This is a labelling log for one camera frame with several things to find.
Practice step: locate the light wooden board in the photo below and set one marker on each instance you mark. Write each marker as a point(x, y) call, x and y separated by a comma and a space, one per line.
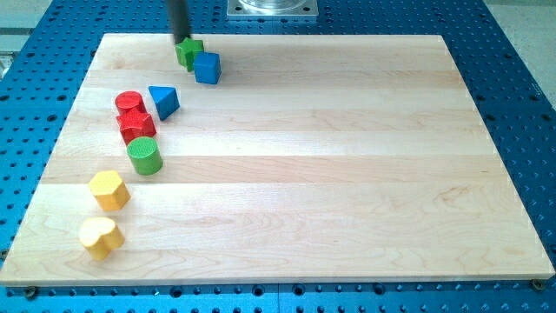
point(314, 159)

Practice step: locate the left board corner screw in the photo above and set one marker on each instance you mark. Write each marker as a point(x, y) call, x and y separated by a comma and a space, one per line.
point(30, 292)

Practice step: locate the yellow hexagon block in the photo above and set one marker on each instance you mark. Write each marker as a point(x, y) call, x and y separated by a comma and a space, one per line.
point(109, 190)

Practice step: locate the red star block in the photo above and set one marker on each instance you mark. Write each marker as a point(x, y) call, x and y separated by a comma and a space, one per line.
point(134, 124)

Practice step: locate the board corner screw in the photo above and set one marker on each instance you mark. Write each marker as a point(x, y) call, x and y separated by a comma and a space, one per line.
point(30, 292)
point(537, 285)

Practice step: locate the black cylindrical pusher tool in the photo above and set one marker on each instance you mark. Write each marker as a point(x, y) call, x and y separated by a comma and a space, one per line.
point(178, 14)

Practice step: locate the red cylinder block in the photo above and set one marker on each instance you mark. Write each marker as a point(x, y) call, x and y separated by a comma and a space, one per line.
point(129, 100)

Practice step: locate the blue triangular prism block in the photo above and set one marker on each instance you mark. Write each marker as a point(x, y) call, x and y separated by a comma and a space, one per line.
point(165, 99)

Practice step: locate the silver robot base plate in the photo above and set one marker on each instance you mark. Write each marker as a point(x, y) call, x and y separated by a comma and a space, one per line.
point(272, 8)

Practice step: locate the right board corner screw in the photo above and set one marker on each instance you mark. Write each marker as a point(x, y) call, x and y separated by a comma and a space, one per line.
point(537, 285)

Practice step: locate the green star block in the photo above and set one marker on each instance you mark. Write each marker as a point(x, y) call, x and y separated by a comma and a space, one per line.
point(186, 52)

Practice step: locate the blue cube block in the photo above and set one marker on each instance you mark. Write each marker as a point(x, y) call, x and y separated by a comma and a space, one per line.
point(207, 67)

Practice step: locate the green cylinder block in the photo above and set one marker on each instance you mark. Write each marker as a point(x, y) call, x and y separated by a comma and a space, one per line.
point(144, 154)

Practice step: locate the yellow heart block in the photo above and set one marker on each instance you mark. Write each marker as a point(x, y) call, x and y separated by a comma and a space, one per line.
point(99, 236)

